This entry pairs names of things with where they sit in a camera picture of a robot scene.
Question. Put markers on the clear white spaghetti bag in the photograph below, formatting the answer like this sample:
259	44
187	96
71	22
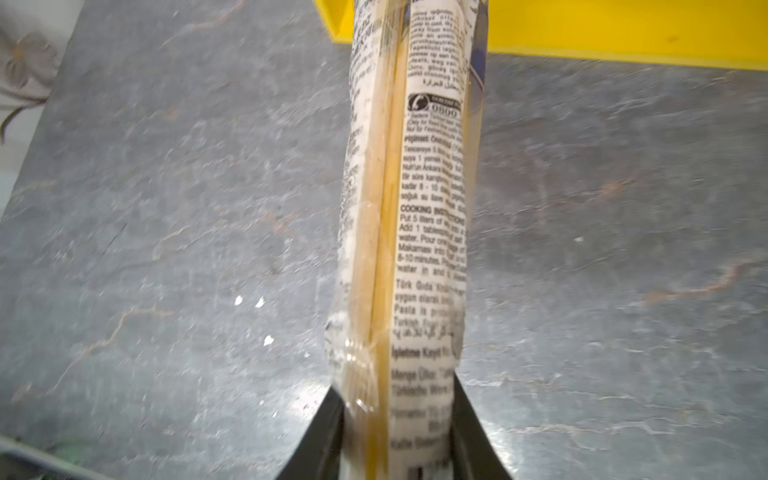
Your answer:
394	336

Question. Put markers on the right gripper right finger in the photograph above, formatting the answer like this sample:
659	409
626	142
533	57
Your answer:
472	455

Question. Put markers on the yellow shelf pink blue boards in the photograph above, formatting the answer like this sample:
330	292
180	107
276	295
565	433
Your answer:
718	34

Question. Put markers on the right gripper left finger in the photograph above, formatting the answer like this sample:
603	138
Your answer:
318	454

